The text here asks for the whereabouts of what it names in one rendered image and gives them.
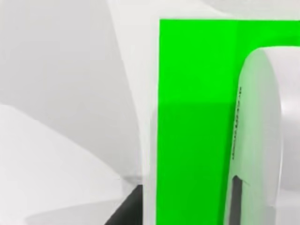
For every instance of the bright green panel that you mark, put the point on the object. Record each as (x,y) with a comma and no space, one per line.
(192,93)

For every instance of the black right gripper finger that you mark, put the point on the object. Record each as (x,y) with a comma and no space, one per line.
(132,208)

